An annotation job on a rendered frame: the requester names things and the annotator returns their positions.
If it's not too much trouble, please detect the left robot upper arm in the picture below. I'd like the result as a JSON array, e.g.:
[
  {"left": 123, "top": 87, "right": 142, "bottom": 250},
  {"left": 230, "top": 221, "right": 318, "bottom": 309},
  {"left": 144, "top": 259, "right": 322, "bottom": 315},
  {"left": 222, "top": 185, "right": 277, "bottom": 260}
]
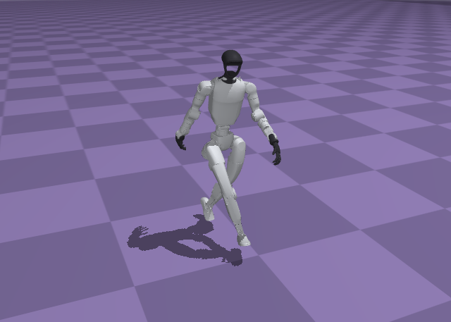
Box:
[{"left": 243, "top": 81, "right": 264, "bottom": 122}]

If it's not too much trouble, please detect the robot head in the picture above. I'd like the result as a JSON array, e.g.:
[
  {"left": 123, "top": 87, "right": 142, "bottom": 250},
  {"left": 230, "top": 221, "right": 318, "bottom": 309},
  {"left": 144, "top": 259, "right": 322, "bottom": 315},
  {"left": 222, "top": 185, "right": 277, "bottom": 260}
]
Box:
[{"left": 218, "top": 50, "right": 242, "bottom": 84}]

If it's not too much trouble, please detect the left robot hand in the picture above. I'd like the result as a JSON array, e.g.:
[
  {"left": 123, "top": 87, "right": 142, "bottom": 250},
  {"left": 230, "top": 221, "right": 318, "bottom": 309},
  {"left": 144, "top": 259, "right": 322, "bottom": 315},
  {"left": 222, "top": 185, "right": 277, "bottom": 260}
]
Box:
[{"left": 268, "top": 134, "right": 281, "bottom": 165}]

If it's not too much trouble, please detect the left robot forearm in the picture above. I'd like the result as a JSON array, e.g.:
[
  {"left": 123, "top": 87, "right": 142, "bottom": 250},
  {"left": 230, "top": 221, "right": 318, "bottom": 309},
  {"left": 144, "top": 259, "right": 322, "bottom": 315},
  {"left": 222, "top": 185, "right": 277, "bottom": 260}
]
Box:
[{"left": 258, "top": 112, "right": 278, "bottom": 142}]

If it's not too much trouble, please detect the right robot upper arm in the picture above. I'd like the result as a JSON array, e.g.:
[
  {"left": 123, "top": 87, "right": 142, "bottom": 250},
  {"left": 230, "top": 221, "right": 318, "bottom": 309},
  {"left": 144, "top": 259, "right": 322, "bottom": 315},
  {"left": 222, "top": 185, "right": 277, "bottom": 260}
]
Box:
[{"left": 188, "top": 80, "right": 214, "bottom": 120}]

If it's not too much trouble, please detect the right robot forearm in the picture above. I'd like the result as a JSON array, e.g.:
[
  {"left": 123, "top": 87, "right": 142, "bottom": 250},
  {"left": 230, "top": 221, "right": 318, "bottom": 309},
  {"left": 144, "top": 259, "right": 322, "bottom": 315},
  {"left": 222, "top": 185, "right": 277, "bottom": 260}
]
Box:
[{"left": 175, "top": 108, "right": 194, "bottom": 139}]

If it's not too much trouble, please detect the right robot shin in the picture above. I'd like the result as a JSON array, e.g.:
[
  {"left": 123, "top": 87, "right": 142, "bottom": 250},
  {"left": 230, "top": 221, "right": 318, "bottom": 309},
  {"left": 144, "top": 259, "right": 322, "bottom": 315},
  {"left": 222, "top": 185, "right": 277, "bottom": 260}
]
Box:
[{"left": 221, "top": 193, "right": 244, "bottom": 236}]

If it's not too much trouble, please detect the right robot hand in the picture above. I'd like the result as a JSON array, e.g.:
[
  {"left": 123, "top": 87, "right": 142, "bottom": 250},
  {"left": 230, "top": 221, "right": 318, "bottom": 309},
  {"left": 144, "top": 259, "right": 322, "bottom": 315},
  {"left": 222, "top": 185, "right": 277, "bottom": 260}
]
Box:
[{"left": 175, "top": 135, "right": 186, "bottom": 150}]

